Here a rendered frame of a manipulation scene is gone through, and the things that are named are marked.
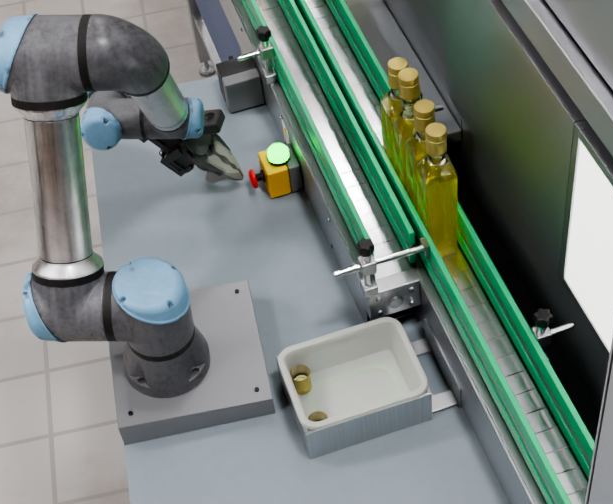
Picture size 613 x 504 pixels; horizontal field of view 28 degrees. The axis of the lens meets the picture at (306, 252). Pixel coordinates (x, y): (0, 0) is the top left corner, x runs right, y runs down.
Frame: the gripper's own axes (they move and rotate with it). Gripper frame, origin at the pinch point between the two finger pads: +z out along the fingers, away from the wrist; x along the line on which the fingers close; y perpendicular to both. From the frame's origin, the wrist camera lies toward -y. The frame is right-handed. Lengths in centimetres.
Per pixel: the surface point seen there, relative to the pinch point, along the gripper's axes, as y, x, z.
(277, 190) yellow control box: -3.0, 0.7, 7.6
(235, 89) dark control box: 4.0, -22.9, -5.5
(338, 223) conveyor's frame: -21.9, 16.9, 11.9
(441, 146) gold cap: -54, 21, 7
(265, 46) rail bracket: -13.6, -19.2, -9.8
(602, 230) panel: -77, 41, 21
